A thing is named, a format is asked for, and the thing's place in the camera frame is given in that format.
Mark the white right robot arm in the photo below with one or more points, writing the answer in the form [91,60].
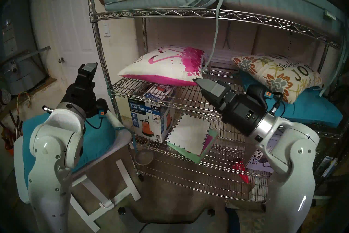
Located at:
[291,167]

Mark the pink flamingo throw pillow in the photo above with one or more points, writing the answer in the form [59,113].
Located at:
[163,66]

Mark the patterned grey cloth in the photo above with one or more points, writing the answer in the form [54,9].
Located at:
[253,221]

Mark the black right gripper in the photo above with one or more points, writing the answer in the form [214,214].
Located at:
[242,113]

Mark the silver round ornament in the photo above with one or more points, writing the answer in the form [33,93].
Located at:
[5,96]

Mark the grey water heater tank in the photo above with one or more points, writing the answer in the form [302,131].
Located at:
[19,76]

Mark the teal flat seat cushion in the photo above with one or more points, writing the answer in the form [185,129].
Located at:
[98,142]

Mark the LED lamp box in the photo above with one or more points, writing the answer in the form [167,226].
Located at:
[256,160]

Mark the red plastic bag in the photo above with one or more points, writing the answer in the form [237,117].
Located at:
[240,171]

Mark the white light switch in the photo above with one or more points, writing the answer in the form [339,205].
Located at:
[106,30]

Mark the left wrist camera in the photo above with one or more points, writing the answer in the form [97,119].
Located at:
[101,107]

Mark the black caster wheel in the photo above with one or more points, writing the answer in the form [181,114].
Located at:
[141,176]

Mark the white scalloped paper sheet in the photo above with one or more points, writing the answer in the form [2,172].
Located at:
[189,134]

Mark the black base knob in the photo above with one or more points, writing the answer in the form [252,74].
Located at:
[211,212]
[122,211]

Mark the teal tufted seat cushion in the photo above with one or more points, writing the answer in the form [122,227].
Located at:
[308,112]

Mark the utility pump box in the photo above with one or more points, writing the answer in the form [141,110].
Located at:
[144,123]

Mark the pink paper sheet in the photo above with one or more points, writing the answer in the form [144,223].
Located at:
[208,142]

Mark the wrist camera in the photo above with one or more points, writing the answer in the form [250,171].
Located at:
[257,96]
[101,107]

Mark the brown wooden ledge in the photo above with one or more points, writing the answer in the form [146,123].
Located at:
[35,89]

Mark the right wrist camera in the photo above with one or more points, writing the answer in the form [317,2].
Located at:
[257,96]

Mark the white folding table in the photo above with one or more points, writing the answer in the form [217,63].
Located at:
[125,188]

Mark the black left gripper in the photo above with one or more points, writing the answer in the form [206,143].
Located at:
[81,96]

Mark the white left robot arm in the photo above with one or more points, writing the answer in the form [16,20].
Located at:
[54,153]

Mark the striped candy cane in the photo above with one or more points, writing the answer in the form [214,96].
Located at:
[23,94]

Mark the clear glass bowl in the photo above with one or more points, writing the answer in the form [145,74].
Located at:
[144,157]

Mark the white panel door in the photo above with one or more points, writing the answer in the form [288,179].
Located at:
[73,16]

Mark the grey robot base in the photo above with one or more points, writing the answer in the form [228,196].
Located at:
[169,225]

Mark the dark blue cloth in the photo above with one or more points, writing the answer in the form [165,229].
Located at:
[233,221]

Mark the floral JOY throw pillow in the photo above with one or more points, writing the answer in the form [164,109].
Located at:
[275,76]

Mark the metal door knob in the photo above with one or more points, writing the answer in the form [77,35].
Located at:
[61,60]

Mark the green paper sheet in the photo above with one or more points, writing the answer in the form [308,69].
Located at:
[200,157]

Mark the orange bucket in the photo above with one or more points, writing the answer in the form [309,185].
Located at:
[9,151]

